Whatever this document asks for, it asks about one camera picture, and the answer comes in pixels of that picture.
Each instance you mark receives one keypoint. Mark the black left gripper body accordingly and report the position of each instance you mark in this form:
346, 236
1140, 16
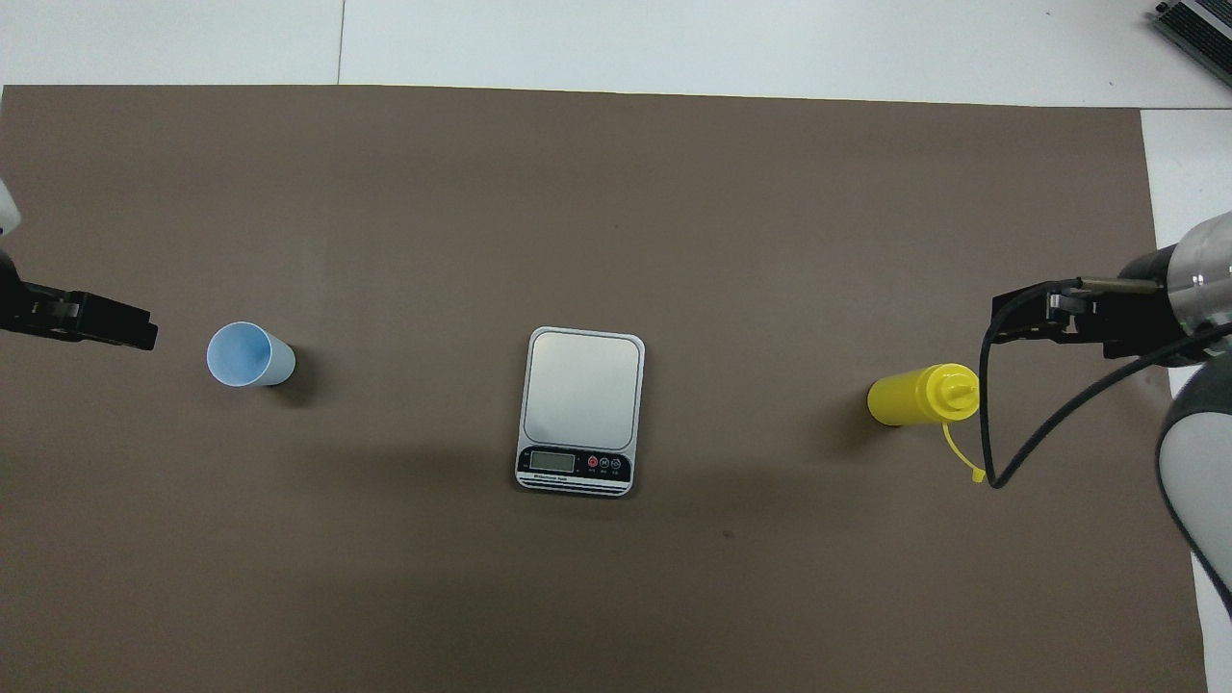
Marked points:
12, 303

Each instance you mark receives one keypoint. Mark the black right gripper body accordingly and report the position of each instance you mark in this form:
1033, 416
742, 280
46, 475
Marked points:
1131, 322

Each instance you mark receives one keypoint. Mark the light blue plastic cup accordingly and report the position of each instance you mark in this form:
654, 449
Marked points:
241, 354

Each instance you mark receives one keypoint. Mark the yellow squeeze bottle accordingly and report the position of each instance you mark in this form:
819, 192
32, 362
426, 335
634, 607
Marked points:
910, 397

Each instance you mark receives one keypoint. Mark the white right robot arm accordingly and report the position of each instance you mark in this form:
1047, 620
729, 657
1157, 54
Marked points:
1193, 452

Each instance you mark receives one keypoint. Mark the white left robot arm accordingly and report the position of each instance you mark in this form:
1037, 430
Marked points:
6, 207

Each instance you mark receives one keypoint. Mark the silver digital kitchen scale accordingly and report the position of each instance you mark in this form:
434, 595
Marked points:
577, 385

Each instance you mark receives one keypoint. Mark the grey ribbed metal device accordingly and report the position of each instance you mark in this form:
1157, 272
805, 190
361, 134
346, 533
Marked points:
1203, 29

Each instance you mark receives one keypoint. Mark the brown table mat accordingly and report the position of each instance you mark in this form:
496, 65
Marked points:
616, 192

